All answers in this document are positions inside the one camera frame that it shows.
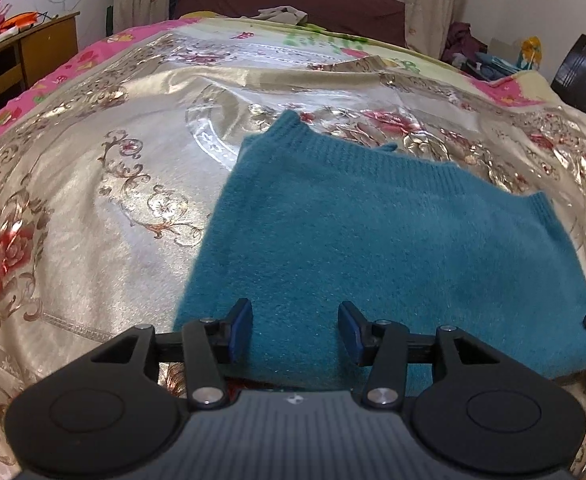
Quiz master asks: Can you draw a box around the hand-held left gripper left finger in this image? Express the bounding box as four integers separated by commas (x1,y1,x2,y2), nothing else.
90,298,254,408

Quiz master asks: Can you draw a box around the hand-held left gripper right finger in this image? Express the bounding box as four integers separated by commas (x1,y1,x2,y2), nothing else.
338,301,504,408

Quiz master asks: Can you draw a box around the teal knit sweater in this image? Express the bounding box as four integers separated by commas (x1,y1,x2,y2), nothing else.
173,110,586,393

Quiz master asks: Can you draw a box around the purple clothes pile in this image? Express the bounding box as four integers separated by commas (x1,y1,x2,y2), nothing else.
440,21,488,63

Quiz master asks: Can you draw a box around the floral satin bedspread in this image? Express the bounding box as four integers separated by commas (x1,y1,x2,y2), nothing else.
0,12,586,480

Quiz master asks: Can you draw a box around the light blue cloth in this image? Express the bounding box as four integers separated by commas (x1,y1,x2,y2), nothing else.
473,51,518,81

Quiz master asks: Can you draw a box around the yellow plastic bag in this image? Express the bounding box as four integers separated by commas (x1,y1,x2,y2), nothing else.
518,36,544,71

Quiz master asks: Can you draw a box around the white cloth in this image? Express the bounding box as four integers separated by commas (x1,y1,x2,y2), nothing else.
258,5,306,25

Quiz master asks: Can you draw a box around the wooden bedside cabinet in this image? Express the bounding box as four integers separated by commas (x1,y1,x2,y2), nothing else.
0,10,81,116

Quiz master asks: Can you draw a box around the orange object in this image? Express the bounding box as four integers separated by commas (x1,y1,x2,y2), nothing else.
0,12,39,31

